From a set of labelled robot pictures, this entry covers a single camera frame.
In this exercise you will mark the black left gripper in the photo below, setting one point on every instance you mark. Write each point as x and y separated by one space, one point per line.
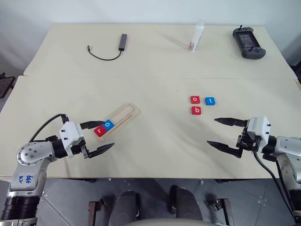
80 148

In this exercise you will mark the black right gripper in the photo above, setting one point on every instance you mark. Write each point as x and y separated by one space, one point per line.
249 143

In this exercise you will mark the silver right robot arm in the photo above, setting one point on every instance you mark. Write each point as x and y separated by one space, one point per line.
288 146

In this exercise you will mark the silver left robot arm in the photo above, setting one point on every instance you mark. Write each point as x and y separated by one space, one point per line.
30 155

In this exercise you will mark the red letter tile r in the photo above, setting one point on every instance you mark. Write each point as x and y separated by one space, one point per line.
100 131

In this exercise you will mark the blue letter tile o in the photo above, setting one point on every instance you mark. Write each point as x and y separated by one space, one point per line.
108 124

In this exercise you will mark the blue letter tile t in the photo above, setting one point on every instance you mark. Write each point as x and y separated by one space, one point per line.
210 101

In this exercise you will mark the red letter tile b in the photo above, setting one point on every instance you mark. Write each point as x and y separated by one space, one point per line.
196 110

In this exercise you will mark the wooden letter tray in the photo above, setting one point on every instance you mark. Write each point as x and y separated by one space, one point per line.
127 110

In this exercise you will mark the red letter block o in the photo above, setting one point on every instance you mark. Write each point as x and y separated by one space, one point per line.
195 99

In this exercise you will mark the dark rounded shape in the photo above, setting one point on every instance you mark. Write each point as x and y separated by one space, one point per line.
185 202
127 204

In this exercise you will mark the dark grey handheld controller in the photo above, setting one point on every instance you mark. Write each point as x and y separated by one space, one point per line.
248 42

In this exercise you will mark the white plastic bottle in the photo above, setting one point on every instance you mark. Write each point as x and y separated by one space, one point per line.
196 37

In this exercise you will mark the dark red chair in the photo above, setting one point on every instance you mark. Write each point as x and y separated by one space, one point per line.
5 84

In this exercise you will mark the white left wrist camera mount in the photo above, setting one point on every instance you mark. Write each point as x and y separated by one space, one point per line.
69 134

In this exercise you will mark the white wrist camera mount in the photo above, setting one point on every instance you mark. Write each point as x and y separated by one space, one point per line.
258 128
69 134

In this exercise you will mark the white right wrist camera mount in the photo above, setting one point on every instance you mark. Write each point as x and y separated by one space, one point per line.
258 128

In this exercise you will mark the brown metal frame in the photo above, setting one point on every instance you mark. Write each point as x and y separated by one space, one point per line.
95 212
223 210

